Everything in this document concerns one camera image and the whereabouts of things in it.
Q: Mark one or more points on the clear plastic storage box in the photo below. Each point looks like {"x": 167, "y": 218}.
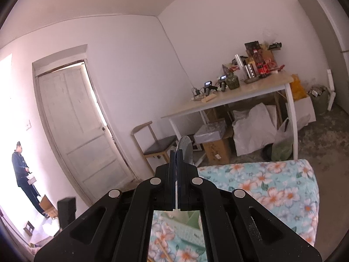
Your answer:
{"x": 211, "y": 133}

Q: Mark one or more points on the small black device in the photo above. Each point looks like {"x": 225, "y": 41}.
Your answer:
{"x": 275, "y": 45}

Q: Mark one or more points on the yellow bag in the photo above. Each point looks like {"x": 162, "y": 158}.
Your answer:
{"x": 297, "y": 87}

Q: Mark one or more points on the cardboard box with dark lid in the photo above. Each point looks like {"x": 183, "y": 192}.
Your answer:
{"x": 253, "y": 47}

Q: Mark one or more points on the small white box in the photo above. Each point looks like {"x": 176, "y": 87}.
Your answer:
{"x": 32, "y": 180}

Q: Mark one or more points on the white-legged table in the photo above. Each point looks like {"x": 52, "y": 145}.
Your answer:
{"x": 245, "y": 90}

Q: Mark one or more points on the open cardboard box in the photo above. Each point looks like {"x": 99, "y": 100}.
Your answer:
{"x": 47, "y": 207}

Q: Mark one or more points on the floral blue blanket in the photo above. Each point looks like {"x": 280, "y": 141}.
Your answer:
{"x": 272, "y": 185}

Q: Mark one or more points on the white carton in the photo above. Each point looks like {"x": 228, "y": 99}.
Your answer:
{"x": 304, "y": 109}

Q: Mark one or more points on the black device with screen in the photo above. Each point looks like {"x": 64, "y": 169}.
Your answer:
{"x": 209, "y": 86}
{"x": 223, "y": 83}

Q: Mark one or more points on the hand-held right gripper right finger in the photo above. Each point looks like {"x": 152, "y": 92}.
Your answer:
{"x": 181, "y": 185}

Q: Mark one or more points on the white tube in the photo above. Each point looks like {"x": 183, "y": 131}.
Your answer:
{"x": 331, "y": 90}

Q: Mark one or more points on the black box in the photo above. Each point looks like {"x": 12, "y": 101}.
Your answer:
{"x": 66, "y": 213}

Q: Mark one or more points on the small wooden stool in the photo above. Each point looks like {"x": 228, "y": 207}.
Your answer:
{"x": 28, "y": 227}

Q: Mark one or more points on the power strip with plugs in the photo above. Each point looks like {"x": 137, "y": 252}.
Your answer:
{"x": 199, "y": 96}

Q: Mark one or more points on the white light switch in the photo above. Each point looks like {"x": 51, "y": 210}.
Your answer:
{"x": 28, "y": 124}

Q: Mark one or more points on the white panel door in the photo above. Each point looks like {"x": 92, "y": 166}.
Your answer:
{"x": 76, "y": 120}

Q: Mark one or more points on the green glass jar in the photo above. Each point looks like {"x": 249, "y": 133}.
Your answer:
{"x": 233, "y": 82}

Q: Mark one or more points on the grey fridge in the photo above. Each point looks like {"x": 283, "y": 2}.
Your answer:
{"x": 327, "y": 32}

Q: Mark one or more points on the metal canister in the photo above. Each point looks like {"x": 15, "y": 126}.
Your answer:
{"x": 249, "y": 71}

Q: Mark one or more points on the white woven sack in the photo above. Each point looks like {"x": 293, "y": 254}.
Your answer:
{"x": 253, "y": 131}

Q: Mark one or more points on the green and white plastic bag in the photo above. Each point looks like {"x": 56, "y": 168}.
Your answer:
{"x": 282, "y": 144}

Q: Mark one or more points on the red-label drink bottle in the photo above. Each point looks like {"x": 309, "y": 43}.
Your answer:
{"x": 261, "y": 64}

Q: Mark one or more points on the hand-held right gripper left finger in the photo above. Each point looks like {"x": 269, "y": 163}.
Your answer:
{"x": 172, "y": 185}

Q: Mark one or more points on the green sack with jars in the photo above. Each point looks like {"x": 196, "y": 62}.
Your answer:
{"x": 319, "y": 99}

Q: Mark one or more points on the wooden chair with dark seat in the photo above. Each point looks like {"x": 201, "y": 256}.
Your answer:
{"x": 160, "y": 144}

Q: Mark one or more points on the green plastic utensil basket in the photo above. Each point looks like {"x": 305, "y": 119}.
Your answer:
{"x": 188, "y": 226}

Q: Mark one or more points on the brown cardboard box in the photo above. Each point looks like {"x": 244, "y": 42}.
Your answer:
{"x": 218, "y": 148}

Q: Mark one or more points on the metal spoon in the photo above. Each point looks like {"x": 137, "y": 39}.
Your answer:
{"x": 186, "y": 147}

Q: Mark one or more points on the pile of wooden chopsticks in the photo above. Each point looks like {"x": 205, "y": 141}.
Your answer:
{"x": 166, "y": 257}

